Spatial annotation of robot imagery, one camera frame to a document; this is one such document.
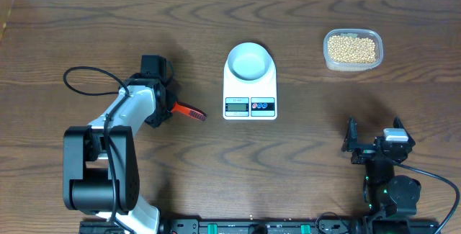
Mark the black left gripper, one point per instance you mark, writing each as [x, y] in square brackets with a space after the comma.
[155, 122]

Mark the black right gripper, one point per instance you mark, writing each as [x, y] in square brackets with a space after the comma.
[351, 141]

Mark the red measuring scoop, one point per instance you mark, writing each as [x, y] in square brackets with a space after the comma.
[189, 111]

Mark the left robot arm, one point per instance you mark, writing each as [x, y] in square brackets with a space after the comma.
[100, 168]

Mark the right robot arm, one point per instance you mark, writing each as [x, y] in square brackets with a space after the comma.
[392, 198]

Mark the white digital kitchen scale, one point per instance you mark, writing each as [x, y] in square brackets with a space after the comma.
[250, 100]

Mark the grey bowl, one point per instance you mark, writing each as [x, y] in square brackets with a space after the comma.
[249, 61]

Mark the clear plastic container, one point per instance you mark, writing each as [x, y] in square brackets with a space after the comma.
[354, 67]

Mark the soybeans in container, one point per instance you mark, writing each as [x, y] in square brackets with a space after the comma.
[346, 49]

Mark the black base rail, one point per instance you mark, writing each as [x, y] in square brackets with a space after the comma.
[325, 225]

